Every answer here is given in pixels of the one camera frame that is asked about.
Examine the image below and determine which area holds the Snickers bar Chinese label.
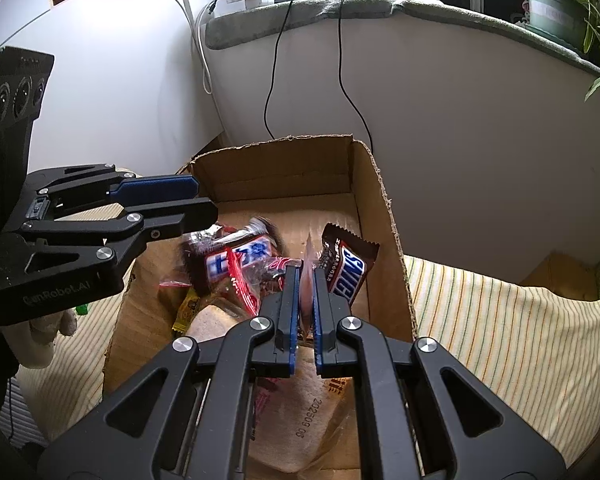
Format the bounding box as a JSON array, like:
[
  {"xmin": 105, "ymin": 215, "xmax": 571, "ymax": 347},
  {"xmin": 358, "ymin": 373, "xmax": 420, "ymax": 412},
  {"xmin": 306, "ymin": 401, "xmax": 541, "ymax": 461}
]
[{"xmin": 180, "ymin": 217, "xmax": 285, "ymax": 296}]

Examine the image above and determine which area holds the red clear snack packet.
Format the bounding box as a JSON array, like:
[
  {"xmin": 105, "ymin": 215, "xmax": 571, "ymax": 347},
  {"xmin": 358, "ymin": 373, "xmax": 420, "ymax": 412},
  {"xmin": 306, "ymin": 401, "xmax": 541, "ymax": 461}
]
[{"xmin": 158, "ymin": 256, "xmax": 301, "ymax": 318}]

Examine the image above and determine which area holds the pink snack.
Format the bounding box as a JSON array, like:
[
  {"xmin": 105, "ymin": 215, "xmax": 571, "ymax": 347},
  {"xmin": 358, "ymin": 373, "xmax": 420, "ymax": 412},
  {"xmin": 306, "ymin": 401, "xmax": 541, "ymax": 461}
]
[{"xmin": 299, "ymin": 235, "xmax": 318, "ymax": 337}]

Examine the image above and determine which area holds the Snickers bar English label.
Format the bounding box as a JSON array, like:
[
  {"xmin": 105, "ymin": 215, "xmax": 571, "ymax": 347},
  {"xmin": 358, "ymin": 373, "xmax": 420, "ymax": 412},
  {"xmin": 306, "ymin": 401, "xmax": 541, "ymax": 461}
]
[{"xmin": 318, "ymin": 223, "xmax": 380, "ymax": 307}]

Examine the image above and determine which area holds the white gloved left hand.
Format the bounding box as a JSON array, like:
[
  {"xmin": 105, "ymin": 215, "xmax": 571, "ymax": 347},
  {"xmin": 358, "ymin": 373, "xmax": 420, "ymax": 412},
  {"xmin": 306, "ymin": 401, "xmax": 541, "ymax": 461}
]
[{"xmin": 15, "ymin": 309, "xmax": 78, "ymax": 370}]

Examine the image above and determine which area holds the yellow snack packet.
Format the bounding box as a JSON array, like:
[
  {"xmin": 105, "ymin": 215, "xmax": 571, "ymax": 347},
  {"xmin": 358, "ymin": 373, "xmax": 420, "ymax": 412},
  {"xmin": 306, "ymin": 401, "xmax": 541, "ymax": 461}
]
[{"xmin": 172, "ymin": 288, "xmax": 201, "ymax": 336}]

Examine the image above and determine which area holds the bread packet in box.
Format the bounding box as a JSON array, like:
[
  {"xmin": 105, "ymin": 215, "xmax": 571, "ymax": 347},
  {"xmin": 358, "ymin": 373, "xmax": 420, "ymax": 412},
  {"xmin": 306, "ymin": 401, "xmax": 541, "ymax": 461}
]
[{"xmin": 246, "ymin": 340, "xmax": 353, "ymax": 479}]

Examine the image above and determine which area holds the brown cardboard box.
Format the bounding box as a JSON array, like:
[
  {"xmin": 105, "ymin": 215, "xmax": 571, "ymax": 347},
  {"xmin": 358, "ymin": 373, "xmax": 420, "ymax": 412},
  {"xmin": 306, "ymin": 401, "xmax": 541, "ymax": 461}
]
[{"xmin": 104, "ymin": 136, "xmax": 416, "ymax": 393}]

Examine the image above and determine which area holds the grey windowsill mat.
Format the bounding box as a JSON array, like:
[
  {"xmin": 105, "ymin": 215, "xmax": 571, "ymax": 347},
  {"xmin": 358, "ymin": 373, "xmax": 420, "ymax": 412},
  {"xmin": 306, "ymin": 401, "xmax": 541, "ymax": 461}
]
[{"xmin": 202, "ymin": 0, "xmax": 600, "ymax": 82}]

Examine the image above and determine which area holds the white cable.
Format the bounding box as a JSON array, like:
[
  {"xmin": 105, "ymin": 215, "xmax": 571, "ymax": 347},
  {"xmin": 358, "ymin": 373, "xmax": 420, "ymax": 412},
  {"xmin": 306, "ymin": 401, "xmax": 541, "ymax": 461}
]
[{"xmin": 134, "ymin": 0, "xmax": 251, "ymax": 97}]

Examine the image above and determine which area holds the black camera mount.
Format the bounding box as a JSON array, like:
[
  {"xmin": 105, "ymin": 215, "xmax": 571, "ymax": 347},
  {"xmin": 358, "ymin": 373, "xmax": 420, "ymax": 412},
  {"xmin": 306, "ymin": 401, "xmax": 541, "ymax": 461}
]
[{"xmin": 0, "ymin": 47, "xmax": 55, "ymax": 224}]

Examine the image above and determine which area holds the black cable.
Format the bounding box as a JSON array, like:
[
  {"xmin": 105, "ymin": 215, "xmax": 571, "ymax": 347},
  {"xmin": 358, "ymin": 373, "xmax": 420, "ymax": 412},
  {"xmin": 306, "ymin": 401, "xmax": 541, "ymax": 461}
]
[{"xmin": 262, "ymin": 0, "xmax": 412, "ymax": 156}]

